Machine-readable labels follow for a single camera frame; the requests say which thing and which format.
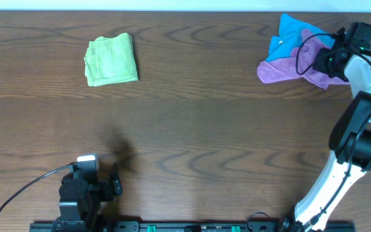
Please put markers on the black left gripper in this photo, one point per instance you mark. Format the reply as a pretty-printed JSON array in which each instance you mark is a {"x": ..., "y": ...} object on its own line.
[{"x": 109, "y": 190}]

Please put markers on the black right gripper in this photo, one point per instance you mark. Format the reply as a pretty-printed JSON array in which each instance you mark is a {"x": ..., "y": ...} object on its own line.
[{"x": 324, "y": 60}]

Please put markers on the purple microfiber cloth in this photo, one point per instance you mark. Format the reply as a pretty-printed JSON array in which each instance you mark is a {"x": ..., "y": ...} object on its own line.
[{"x": 304, "y": 55}]

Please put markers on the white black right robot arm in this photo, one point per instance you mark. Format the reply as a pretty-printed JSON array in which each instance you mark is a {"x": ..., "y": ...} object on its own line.
[{"x": 350, "y": 140}]

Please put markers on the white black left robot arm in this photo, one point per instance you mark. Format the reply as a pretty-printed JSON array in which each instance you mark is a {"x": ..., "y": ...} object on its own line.
[{"x": 81, "y": 196}]

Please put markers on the crumpled purple cloth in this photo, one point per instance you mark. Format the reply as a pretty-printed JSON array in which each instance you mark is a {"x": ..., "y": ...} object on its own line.
[{"x": 284, "y": 70}]

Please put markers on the blue cloth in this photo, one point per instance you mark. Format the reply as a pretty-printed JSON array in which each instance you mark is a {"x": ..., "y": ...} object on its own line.
[{"x": 289, "y": 37}]

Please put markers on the folded green cloth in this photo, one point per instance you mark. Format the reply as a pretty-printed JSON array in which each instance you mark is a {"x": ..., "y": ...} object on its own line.
[{"x": 110, "y": 61}]

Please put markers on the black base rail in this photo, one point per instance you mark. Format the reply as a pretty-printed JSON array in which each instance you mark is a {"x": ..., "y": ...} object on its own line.
[{"x": 134, "y": 226}]

